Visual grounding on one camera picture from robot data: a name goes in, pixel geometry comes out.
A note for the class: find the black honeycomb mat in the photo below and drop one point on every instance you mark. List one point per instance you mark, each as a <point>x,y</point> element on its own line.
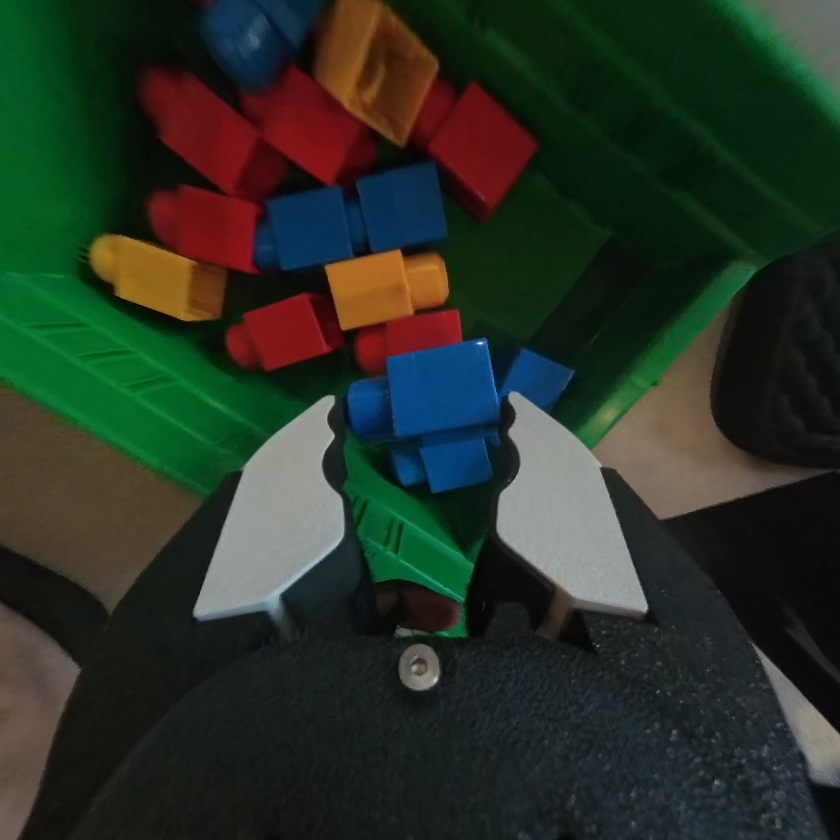
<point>781,354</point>

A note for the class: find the person's left hand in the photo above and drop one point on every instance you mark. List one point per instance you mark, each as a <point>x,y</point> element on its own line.
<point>426,607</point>

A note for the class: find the pile of plastic blocks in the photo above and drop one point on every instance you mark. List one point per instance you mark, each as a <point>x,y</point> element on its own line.
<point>210,138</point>

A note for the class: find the green plastic bin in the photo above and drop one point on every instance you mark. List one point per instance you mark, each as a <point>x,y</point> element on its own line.
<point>525,262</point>

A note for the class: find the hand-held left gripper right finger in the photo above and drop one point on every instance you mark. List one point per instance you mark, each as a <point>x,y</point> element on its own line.
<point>571,531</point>

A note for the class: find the blue mega block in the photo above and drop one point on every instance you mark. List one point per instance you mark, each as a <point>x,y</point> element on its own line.
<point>439,387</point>

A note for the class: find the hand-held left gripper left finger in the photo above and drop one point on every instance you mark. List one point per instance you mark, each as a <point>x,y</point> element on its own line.
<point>269,525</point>

